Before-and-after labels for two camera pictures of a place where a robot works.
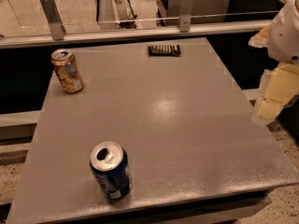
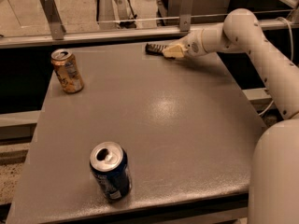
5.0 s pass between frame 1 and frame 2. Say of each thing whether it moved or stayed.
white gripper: moved
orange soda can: stayed
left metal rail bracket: stayed
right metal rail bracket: stayed
